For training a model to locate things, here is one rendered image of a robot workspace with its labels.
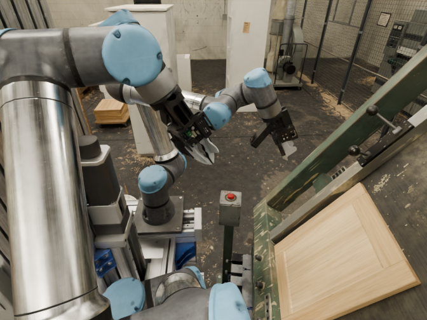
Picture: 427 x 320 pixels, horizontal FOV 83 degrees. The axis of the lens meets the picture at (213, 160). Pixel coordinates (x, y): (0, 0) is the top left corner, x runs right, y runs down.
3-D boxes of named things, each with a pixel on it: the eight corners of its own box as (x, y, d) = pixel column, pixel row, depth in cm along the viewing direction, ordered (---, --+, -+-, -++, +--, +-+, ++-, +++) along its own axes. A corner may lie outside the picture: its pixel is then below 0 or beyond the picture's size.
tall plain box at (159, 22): (147, 128, 407) (126, 4, 308) (183, 127, 410) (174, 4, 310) (136, 158, 333) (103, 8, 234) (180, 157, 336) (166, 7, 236)
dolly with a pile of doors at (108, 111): (107, 114, 454) (102, 98, 436) (135, 113, 456) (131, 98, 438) (95, 129, 403) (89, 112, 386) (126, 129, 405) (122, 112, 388)
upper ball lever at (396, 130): (394, 136, 84) (363, 110, 87) (405, 127, 82) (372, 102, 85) (396, 138, 80) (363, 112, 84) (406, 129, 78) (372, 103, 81)
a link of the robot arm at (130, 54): (81, 96, 31) (90, 80, 40) (169, 87, 34) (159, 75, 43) (60, 25, 27) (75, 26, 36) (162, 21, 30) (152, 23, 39)
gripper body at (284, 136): (299, 140, 84) (288, 111, 78) (276, 150, 86) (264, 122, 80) (293, 129, 91) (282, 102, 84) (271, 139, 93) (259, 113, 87)
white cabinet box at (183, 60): (168, 86, 591) (164, 54, 550) (192, 85, 593) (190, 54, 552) (166, 92, 553) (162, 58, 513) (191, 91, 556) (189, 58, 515)
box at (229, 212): (220, 211, 152) (220, 189, 142) (239, 213, 151) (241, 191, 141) (218, 226, 143) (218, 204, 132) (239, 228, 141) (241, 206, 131)
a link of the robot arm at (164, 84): (130, 87, 49) (161, 63, 51) (145, 105, 52) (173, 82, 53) (140, 89, 43) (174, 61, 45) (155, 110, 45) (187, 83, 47)
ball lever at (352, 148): (360, 155, 91) (343, 150, 83) (369, 148, 88) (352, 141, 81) (368, 162, 88) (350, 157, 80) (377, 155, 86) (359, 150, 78)
